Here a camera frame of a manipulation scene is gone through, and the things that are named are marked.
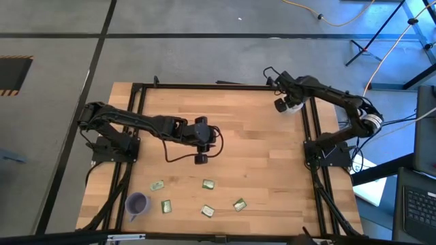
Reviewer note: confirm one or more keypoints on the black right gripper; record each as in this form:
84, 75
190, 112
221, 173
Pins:
294, 89

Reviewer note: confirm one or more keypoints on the green white Truvia packet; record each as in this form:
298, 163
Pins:
208, 184
157, 185
240, 205
166, 206
207, 211

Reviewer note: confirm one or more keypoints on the hazard striped floor hatch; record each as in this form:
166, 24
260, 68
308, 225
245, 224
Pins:
13, 75

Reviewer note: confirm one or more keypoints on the blue floor object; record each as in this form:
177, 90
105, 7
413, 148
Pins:
12, 156

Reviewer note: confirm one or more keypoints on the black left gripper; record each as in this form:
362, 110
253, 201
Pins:
201, 133

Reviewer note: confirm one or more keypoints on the silver aluminium extrusion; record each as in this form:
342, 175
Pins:
126, 237

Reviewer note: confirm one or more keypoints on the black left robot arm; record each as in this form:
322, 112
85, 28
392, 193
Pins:
136, 119

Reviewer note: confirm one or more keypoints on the black laptop keyboard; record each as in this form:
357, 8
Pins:
420, 207

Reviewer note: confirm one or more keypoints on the black aluminium table frame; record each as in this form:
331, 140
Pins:
221, 86

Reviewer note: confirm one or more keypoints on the black tripod stand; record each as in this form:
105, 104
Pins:
385, 22

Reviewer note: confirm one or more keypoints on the purple mug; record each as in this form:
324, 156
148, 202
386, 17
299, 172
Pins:
137, 204

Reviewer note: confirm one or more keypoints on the white box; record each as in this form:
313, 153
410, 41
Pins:
369, 183

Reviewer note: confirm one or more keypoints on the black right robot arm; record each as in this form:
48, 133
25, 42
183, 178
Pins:
340, 96

